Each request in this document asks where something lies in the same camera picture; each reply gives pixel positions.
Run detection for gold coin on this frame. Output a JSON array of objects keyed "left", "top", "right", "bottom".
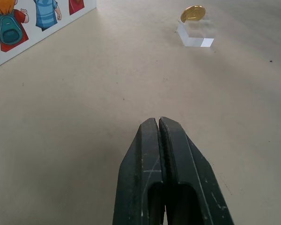
[{"left": 180, "top": 6, "right": 206, "bottom": 23}]

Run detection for clear acrylic stand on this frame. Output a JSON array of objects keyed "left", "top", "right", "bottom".
[{"left": 177, "top": 17, "right": 215, "bottom": 48}]

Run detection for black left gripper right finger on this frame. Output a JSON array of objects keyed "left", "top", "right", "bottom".
[{"left": 158, "top": 116, "right": 235, "bottom": 225}]

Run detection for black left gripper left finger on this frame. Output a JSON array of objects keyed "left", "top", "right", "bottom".
[{"left": 112, "top": 118, "right": 166, "bottom": 225}]

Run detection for white box with cartoon children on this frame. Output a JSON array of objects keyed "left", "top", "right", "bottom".
[{"left": 0, "top": 0, "right": 97, "bottom": 72}]

